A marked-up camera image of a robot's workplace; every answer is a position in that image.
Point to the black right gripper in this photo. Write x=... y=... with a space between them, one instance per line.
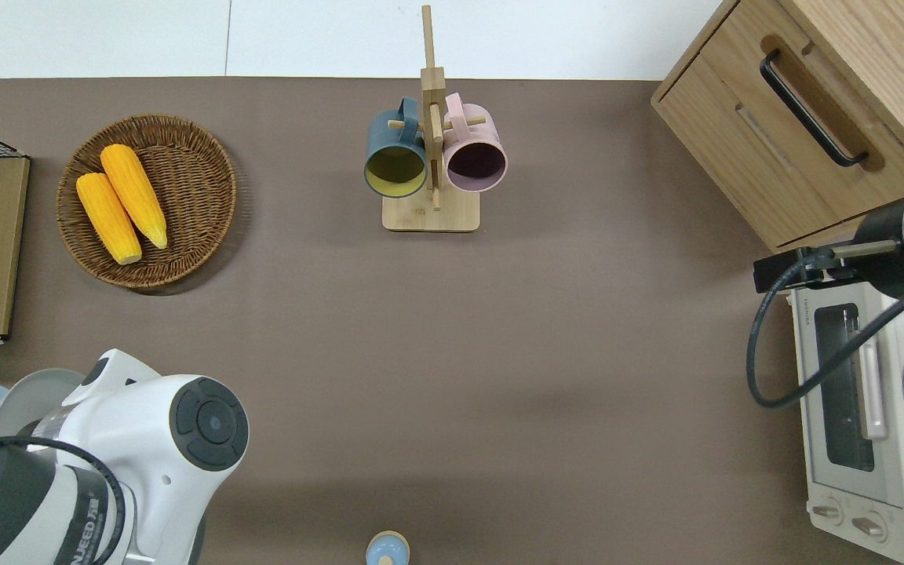
x=883 y=251

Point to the gray plate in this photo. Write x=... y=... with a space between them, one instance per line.
x=36 y=396

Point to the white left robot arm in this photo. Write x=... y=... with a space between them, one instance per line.
x=146 y=471

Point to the wooden drawer cabinet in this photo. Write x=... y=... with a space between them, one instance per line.
x=876 y=47

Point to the white toaster oven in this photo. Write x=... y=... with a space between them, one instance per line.
x=903 y=502

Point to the brown table mat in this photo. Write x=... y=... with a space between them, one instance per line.
x=499 y=353

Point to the pink mug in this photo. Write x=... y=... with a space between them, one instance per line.
x=475 y=161

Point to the wooden mug tree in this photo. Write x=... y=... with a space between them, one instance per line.
x=430 y=216

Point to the teal mug with yellow inside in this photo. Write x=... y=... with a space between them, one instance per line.
x=395 y=169

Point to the blue call bell wooden base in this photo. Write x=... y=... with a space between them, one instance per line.
x=387 y=549

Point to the round brown wicker basket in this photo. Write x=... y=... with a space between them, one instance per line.
x=193 y=196

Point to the yellow corn cob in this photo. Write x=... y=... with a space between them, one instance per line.
x=134 y=192
x=107 y=216

